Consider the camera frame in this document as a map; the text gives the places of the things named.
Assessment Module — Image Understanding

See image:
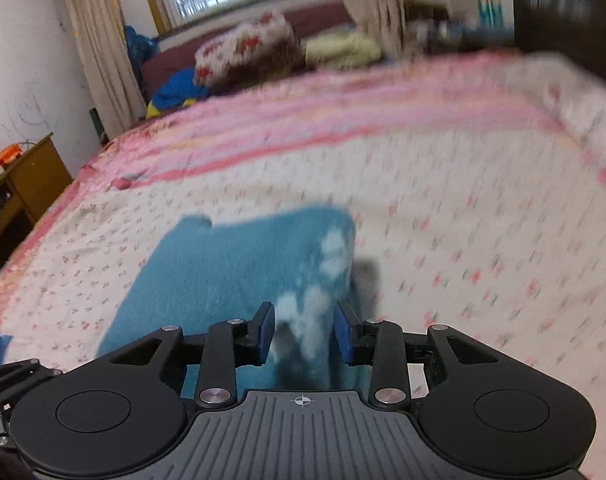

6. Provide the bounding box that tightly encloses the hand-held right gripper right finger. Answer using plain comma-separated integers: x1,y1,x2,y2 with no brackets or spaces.
334,299,500,408

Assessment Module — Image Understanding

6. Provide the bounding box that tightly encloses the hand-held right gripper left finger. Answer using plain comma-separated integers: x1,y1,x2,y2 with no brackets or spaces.
109,301,276,410

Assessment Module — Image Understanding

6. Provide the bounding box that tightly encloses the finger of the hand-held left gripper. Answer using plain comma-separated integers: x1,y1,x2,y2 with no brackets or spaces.
0,359,64,455

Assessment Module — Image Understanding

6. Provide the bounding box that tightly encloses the teal fleece garment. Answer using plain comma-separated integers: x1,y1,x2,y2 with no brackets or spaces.
0,204,375,393

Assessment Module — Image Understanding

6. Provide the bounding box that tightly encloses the pink floral bed blanket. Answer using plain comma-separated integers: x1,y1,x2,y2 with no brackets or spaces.
0,50,606,480

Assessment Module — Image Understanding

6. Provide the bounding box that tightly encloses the wooden side cabinet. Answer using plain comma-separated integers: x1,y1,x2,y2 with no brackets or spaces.
0,132,74,291

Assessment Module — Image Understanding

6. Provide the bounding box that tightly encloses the blue and yellow clothing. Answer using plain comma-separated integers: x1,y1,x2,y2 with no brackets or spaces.
145,67,211,120

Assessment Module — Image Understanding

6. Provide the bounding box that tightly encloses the cream folded blanket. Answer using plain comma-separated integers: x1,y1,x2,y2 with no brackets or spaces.
303,30,384,68

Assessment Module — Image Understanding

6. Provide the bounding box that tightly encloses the red floral pillow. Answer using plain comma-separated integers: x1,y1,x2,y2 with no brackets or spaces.
193,11,296,88

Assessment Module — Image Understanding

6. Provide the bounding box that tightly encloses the blue bag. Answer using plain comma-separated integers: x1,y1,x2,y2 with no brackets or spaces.
123,25,159,68

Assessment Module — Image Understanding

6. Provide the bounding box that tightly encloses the dark nightstand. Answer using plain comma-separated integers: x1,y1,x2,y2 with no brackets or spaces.
408,5,516,56

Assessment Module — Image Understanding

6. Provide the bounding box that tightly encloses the beige curtain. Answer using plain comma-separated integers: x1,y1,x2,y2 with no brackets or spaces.
328,0,409,58
58,0,146,138

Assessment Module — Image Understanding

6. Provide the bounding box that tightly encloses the white floral pillow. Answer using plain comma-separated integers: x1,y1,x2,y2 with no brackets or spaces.
548,60,606,191

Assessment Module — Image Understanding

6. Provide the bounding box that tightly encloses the yellow and blue toy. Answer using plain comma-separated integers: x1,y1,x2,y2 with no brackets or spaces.
470,0,504,31

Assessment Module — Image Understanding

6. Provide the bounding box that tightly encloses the dark wooden headboard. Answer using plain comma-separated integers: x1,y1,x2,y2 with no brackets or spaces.
513,0,606,91

